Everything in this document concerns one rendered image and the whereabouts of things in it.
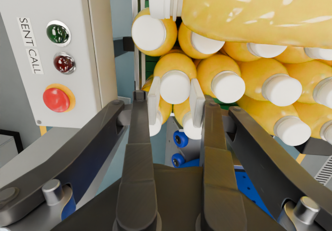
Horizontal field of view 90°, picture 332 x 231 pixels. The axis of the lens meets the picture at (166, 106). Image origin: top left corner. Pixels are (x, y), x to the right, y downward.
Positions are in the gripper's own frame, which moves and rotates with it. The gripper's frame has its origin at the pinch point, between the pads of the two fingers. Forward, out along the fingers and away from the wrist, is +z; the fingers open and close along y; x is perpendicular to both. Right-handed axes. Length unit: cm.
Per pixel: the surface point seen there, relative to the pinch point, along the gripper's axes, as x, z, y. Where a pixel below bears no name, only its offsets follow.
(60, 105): -3.2, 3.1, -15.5
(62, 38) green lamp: 5.4, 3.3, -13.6
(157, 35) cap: 6.1, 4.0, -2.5
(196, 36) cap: 6.2, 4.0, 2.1
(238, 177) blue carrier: -23.8, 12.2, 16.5
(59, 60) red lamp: 2.8, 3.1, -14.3
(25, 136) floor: -95, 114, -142
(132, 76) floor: -29, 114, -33
